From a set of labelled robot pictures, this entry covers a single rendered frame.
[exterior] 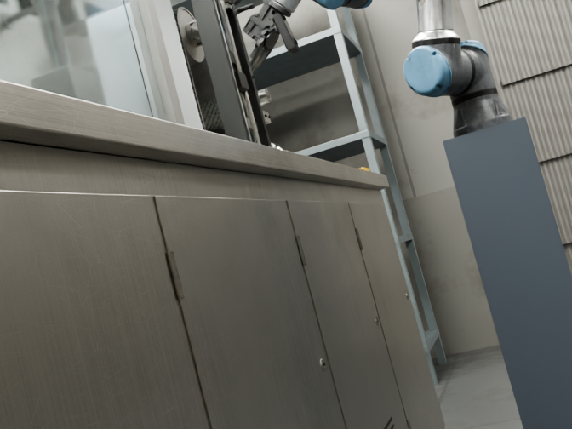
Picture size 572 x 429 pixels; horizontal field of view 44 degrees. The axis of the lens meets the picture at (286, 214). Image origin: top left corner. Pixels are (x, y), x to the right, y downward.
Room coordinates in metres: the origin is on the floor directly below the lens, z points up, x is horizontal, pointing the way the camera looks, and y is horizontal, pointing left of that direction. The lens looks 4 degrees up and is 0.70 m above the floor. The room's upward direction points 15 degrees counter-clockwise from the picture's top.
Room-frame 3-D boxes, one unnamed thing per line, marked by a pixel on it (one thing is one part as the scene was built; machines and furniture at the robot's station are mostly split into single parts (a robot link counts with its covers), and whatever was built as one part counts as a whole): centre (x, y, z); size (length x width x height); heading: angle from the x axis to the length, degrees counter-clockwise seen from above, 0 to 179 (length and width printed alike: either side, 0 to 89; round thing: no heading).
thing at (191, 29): (1.76, 0.09, 1.34); 0.06 x 0.06 x 0.06; 72
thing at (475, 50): (1.78, -0.54, 1.07); 0.13 x 0.12 x 0.14; 134
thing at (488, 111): (1.78, -0.54, 0.95); 0.15 x 0.15 x 0.10
